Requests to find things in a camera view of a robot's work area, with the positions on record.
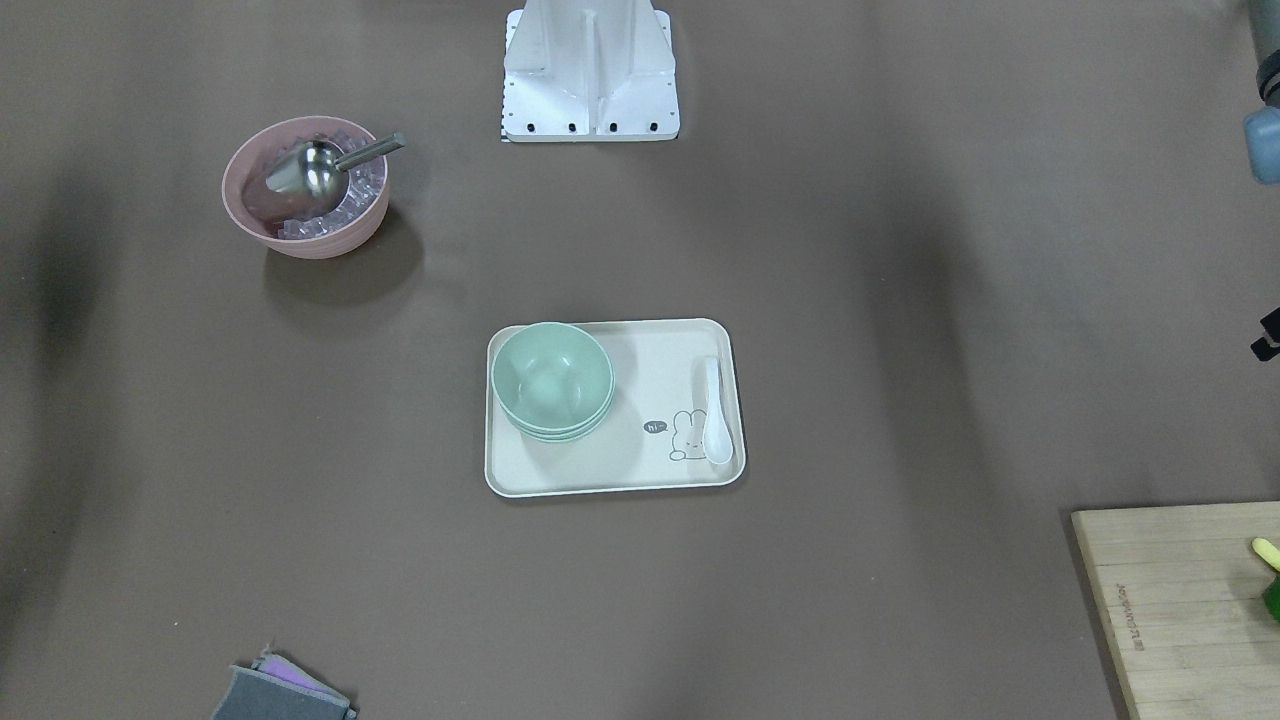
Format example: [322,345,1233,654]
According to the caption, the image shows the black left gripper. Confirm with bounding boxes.
[1251,307,1280,361]

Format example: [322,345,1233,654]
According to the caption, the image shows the green bowl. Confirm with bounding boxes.
[489,322,616,415]
[515,420,602,443]
[497,402,612,432]

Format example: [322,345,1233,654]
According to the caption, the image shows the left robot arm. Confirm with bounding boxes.
[1242,1,1279,184]

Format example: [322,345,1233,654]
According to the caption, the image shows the yellow plastic knife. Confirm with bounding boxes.
[1251,537,1280,573]

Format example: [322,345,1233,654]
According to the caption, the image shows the green lime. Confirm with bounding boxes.
[1260,571,1280,623]

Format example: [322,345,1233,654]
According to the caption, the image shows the wooden cutting board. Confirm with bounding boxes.
[1071,501,1279,719]

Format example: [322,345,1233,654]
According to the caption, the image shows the white plastic spoon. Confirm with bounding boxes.
[703,356,733,465]

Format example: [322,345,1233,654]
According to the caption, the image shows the cream serving tray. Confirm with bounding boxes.
[484,318,748,498]

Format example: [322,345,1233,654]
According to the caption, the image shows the green bowl on tray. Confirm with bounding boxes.
[515,420,602,443]

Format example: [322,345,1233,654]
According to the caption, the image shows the metal scoop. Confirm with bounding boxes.
[262,132,407,202]

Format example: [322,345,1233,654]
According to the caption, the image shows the pink bowl with ice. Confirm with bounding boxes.
[221,115,390,260]

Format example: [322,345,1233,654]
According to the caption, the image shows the grey and pink cloth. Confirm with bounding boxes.
[211,650,358,719]

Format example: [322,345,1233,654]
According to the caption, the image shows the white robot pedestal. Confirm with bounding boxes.
[500,1,681,143]

